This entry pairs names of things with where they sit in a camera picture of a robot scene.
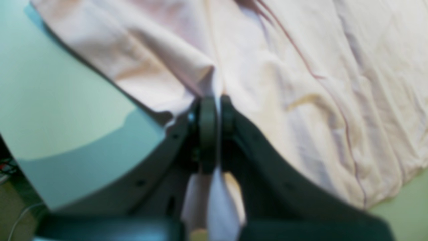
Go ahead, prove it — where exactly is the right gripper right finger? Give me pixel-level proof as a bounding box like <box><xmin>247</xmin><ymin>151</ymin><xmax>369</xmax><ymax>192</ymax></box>
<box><xmin>221</xmin><ymin>95</ymin><xmax>394</xmax><ymax>241</ymax></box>

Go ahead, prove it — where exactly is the pink T-shirt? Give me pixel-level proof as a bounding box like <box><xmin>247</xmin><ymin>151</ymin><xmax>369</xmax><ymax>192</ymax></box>
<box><xmin>31</xmin><ymin>0</ymin><xmax>428</xmax><ymax>241</ymax></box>

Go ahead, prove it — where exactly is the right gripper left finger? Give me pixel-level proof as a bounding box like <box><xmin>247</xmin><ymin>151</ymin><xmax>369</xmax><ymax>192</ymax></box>
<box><xmin>34</xmin><ymin>97</ymin><xmax>217</xmax><ymax>241</ymax></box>

